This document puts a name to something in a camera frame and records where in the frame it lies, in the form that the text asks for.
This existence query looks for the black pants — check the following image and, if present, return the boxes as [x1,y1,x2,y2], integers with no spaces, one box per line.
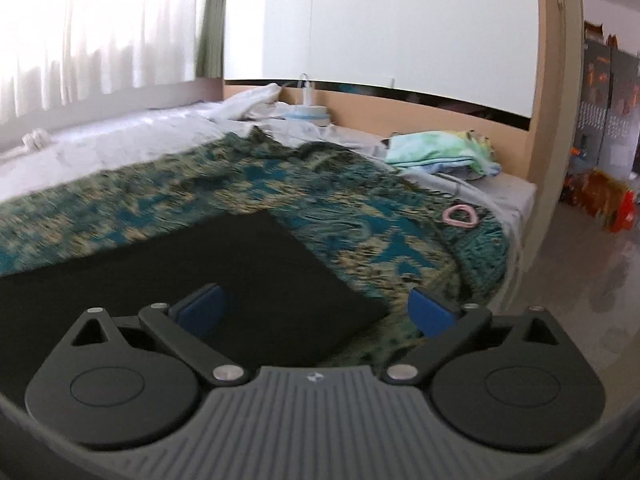
[1,211,390,404]

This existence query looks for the teal paisley bedspread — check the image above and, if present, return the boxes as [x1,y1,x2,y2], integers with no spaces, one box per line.
[1,129,510,366]

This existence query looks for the pastel folded clothes stack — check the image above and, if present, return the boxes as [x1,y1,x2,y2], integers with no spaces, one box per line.
[385,130,502,181]

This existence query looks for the orange clutter on floor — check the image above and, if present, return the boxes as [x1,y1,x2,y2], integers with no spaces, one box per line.
[560,169,637,233]

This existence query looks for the crumpled white cloth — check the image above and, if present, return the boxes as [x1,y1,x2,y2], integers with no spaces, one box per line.
[202,82,293,122]

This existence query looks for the white bed sheet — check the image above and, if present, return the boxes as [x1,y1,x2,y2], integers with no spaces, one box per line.
[0,102,539,241]

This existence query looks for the small white rolled cloth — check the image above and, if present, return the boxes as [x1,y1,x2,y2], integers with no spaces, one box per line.
[22,128,51,152]

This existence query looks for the green curtain near wardrobe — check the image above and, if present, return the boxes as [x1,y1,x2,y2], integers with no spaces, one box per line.
[195,0,226,79]

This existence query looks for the dark cabinet in hallway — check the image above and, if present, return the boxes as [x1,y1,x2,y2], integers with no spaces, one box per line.
[572,22,639,180]

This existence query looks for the white wardrobe doors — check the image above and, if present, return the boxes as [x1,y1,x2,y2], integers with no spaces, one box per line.
[224,0,539,117]

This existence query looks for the white sheer curtain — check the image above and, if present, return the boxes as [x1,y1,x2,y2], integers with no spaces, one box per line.
[1,0,204,122]

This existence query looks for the pink ring toy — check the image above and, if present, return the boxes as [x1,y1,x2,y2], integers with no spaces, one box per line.
[442,204,478,230]

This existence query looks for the wooden bed frame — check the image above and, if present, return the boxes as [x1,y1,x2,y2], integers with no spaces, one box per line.
[224,0,582,263]

